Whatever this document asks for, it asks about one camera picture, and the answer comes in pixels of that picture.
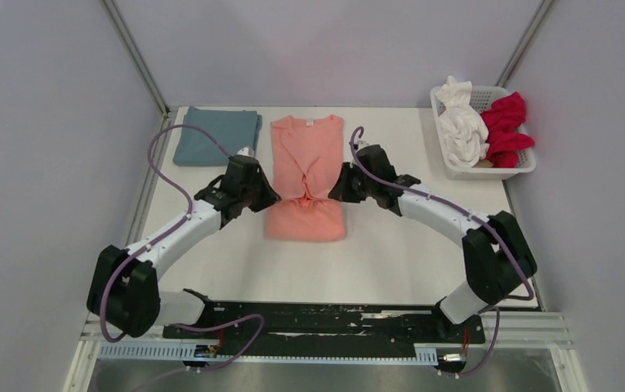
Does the white plastic basket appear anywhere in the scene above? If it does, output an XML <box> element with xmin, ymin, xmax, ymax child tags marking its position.
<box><xmin>430</xmin><ymin>84</ymin><xmax>538</xmax><ymax>180</ymax></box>

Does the pink t shirt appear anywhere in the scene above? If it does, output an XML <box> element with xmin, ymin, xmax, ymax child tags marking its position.
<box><xmin>265</xmin><ymin>114</ymin><xmax>346</xmax><ymax>242</ymax></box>

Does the aluminium front rail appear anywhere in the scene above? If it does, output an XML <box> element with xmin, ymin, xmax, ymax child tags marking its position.
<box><xmin>79</xmin><ymin>308</ymin><xmax>574</xmax><ymax>350</ymax></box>

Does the slotted white cable duct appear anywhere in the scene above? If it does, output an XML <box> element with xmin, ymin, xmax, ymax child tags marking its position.
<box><xmin>98</xmin><ymin>344</ymin><xmax>439</xmax><ymax>364</ymax></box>

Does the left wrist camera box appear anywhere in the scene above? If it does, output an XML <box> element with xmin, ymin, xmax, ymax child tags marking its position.
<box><xmin>236</xmin><ymin>146</ymin><xmax>255</xmax><ymax>158</ymax></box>

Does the crumpled red t shirt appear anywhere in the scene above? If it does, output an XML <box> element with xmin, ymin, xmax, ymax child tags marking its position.
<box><xmin>480</xmin><ymin>92</ymin><xmax>535</xmax><ymax>168</ymax></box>

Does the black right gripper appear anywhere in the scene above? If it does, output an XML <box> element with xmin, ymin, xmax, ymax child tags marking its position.
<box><xmin>329</xmin><ymin>163</ymin><xmax>377</xmax><ymax>204</ymax></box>

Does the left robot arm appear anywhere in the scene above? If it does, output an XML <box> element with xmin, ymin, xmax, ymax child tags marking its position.
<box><xmin>87</xmin><ymin>154</ymin><xmax>280</xmax><ymax>338</ymax></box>

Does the folded blue-grey t shirt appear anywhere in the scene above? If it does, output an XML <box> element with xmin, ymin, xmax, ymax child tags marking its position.
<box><xmin>172</xmin><ymin>107</ymin><xmax>262</xmax><ymax>167</ymax></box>

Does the crumpled white t shirt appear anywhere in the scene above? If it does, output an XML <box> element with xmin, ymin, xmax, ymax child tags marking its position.
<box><xmin>435</xmin><ymin>75</ymin><xmax>489</xmax><ymax>167</ymax></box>

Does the aluminium frame post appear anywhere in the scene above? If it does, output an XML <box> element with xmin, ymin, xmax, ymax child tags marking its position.
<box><xmin>100</xmin><ymin>0</ymin><xmax>170</xmax><ymax>118</ymax></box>
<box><xmin>496</xmin><ymin>0</ymin><xmax>557</xmax><ymax>88</ymax></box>

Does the right aluminium frame post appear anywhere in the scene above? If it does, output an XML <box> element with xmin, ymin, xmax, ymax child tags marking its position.
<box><xmin>496</xmin><ymin>0</ymin><xmax>557</xmax><ymax>88</ymax></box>

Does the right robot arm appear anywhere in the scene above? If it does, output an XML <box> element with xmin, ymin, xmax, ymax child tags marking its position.
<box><xmin>328</xmin><ymin>143</ymin><xmax>538</xmax><ymax>341</ymax></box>

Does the left aluminium frame post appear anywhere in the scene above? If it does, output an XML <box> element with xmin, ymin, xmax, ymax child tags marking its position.
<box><xmin>100</xmin><ymin>0</ymin><xmax>170</xmax><ymax>118</ymax></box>

